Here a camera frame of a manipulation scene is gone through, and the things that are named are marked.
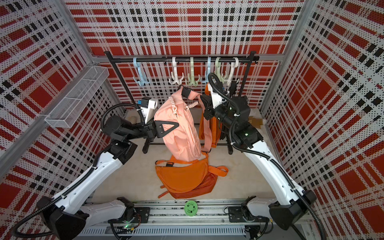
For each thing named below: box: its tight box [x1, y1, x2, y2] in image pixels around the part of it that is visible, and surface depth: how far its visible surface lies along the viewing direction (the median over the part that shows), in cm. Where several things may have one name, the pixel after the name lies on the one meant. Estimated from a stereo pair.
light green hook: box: [185, 57, 201, 87], surface depth 70 cm
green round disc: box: [184, 200, 198, 217], surface depth 74 cm
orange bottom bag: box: [155, 151, 229, 193], surface depth 87 cm
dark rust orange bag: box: [168, 172, 218, 199], surface depth 82 cm
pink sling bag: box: [154, 86, 212, 162], surface depth 53 cm
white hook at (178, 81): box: [168, 56, 184, 86], surface depth 69 cm
